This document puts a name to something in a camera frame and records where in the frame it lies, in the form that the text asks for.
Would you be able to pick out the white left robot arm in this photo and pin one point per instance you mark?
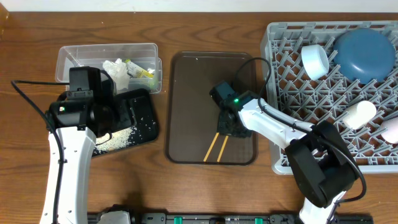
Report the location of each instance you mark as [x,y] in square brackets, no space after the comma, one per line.
[67,186]

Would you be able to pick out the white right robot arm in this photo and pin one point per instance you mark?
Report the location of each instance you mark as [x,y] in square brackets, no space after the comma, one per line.
[323,167]

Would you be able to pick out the white cup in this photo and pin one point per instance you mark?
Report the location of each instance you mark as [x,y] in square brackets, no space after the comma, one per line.
[359,114]

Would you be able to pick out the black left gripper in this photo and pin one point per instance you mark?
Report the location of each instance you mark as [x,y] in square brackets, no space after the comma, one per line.
[107,132]

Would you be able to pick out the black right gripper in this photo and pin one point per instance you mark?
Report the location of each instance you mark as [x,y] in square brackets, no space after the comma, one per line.
[232,126]

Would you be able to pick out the yellow snack wrapper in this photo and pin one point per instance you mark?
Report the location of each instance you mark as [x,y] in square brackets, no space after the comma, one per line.
[147,76]

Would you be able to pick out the leftover rice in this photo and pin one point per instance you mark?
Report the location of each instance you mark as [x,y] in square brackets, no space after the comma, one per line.
[146,130]

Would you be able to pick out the wooden chopstick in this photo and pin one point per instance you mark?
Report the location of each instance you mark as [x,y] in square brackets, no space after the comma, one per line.
[211,147]
[222,148]

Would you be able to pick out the black plastic waste tray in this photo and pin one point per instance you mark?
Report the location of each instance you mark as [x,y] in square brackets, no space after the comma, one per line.
[132,106]

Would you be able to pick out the dark blue plate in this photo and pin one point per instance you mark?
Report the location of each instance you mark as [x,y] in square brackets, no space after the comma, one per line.
[365,55]

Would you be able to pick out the light blue bowl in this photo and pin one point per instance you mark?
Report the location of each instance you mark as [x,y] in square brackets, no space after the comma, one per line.
[315,61]

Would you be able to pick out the white paper napkin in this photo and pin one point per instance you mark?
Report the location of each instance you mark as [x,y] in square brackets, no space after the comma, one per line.
[118,72]

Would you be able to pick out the pink cup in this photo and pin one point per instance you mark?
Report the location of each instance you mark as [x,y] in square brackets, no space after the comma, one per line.
[391,130]

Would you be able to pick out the grey dishwasher rack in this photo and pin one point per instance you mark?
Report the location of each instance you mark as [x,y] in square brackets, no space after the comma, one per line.
[291,91]

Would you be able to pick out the clear plastic waste bin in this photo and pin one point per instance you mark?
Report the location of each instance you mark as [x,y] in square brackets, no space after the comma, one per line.
[144,55]

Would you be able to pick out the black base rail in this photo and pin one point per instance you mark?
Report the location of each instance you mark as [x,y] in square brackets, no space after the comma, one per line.
[162,217]

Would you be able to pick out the brown serving tray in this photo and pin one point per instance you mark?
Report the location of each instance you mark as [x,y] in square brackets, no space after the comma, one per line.
[193,115]

